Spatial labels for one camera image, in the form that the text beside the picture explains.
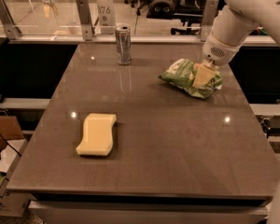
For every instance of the brown cardboard box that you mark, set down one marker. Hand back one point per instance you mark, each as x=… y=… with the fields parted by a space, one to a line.
x=10 y=129

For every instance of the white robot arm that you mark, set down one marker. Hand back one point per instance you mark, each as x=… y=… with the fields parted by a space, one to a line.
x=231 y=27

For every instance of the white cardboard box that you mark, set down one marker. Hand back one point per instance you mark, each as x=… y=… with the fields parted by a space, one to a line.
x=12 y=204

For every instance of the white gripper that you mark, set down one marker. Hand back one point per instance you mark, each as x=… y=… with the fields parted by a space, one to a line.
x=218 y=52

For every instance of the middle metal glass bracket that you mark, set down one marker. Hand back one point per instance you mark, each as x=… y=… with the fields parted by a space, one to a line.
x=84 y=14

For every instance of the metal glass bracket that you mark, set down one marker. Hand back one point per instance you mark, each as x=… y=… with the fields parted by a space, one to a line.
x=11 y=29
x=84 y=14
x=209 y=13

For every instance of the white numbered sign post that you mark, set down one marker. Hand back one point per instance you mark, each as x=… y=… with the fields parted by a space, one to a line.
x=107 y=19

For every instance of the black office chair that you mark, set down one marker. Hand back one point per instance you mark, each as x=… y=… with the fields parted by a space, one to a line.
x=189 y=12

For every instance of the left metal glass bracket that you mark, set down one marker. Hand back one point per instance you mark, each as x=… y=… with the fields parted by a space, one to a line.
x=11 y=29

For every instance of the yellow sponge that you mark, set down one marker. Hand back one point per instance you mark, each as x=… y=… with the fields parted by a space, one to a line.
x=97 y=138

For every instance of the right metal glass bracket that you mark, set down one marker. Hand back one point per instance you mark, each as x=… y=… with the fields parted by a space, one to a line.
x=209 y=13

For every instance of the silver redbull can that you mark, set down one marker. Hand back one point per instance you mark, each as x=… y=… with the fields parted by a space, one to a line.
x=123 y=41

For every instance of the green jalapeno chip bag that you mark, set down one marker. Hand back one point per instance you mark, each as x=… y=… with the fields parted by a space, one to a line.
x=181 y=74

